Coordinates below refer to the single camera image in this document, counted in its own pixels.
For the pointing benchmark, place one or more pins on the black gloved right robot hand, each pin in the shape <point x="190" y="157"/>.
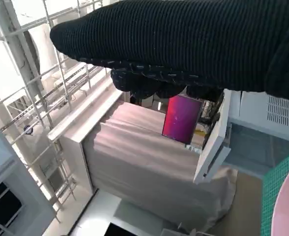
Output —
<point x="183" y="41"/>

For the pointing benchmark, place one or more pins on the white mesh-front cabinet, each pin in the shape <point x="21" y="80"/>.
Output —
<point x="252" y="142"/>

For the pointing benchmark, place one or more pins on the green cutting mat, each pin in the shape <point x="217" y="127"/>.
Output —
<point x="268" y="196"/>

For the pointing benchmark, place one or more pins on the white metal ceiling frame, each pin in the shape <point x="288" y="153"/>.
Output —
<point x="6" y="29"/>

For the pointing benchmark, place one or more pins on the magenta monitor screen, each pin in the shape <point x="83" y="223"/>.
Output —
<point x="181" y="118"/>

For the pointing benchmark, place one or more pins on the black screen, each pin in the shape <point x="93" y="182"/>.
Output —
<point x="122" y="231"/>

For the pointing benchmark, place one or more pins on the dark round ceiling fixture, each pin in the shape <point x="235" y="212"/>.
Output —
<point x="28" y="129"/>

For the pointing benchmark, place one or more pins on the dark window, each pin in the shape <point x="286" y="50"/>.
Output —
<point x="1" y="209"/>

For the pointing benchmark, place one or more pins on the white partition panel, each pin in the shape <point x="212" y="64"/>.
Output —
<point x="75" y="157"/>

